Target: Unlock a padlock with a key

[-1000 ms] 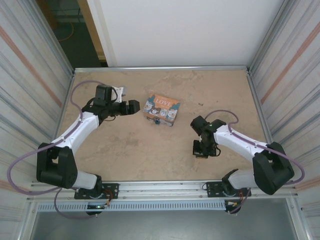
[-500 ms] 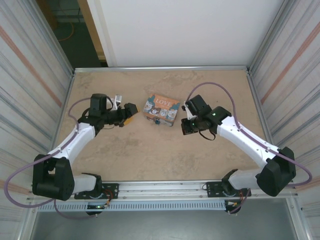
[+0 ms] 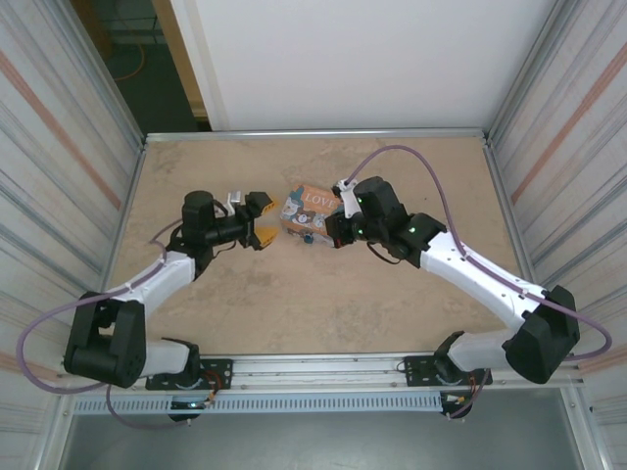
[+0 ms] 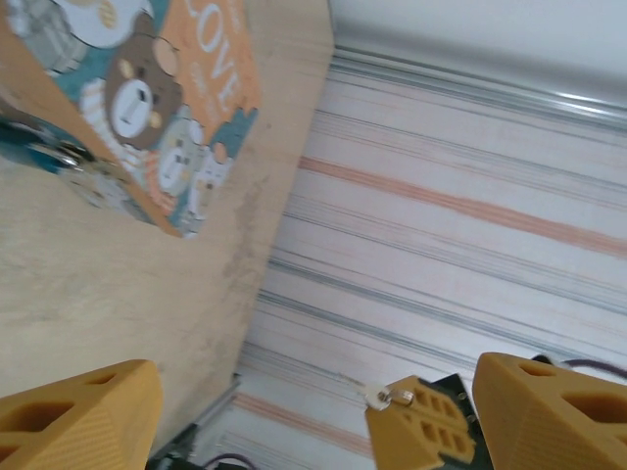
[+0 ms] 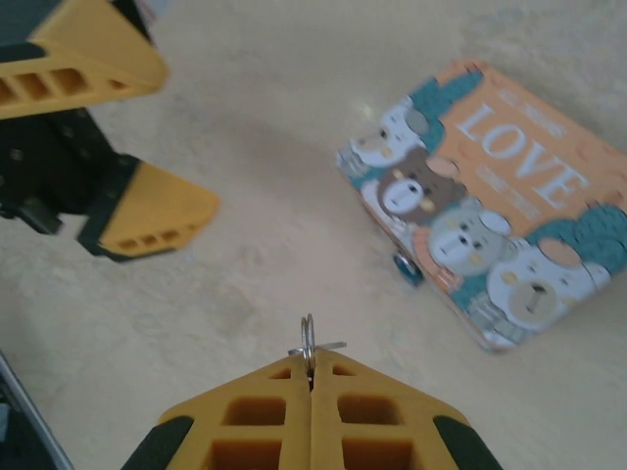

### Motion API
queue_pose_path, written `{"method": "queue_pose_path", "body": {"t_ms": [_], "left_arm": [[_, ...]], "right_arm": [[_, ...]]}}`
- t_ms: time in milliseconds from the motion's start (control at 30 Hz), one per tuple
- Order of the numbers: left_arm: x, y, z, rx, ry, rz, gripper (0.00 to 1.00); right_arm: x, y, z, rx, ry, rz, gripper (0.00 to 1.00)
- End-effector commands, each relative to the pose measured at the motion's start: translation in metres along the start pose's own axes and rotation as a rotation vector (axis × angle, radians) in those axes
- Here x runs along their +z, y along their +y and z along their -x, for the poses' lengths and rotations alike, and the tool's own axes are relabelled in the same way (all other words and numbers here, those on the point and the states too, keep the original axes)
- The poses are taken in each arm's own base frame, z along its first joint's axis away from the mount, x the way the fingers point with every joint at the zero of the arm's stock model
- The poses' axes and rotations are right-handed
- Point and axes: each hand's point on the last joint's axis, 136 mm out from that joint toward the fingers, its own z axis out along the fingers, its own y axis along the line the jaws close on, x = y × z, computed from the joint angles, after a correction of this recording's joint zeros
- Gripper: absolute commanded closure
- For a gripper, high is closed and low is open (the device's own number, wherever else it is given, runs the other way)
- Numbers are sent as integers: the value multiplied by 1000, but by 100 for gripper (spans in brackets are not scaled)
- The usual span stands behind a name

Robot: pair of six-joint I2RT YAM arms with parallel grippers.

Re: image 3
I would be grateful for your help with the small blue padlock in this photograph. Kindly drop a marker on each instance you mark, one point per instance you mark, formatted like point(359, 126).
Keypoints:
point(307, 238)

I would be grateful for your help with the orange bear print LOVE box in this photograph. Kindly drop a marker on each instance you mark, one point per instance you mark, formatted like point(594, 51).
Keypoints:
point(306, 208)

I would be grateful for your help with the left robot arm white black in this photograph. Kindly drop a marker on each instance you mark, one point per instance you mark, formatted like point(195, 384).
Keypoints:
point(166, 274)

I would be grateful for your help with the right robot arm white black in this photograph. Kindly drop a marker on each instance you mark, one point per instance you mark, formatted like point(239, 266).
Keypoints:
point(480, 279)

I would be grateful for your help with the grey metal front panel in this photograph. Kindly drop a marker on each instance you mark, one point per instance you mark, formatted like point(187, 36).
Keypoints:
point(318, 440)

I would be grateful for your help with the aluminium frame cross bar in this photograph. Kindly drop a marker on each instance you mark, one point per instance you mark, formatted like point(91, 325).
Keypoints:
point(318, 133)

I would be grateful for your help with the aluminium table side rail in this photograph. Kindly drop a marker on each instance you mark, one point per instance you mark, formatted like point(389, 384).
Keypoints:
point(128, 188)
point(509, 196)

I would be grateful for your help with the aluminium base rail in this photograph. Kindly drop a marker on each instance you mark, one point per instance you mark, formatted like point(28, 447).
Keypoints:
point(318, 372)

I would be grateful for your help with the wooden door frame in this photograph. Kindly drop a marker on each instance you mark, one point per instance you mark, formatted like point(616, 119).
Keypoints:
point(181, 63)

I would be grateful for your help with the aluminium frame post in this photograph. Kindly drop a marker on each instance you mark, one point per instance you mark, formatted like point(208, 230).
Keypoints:
point(103, 73)
point(526, 78)

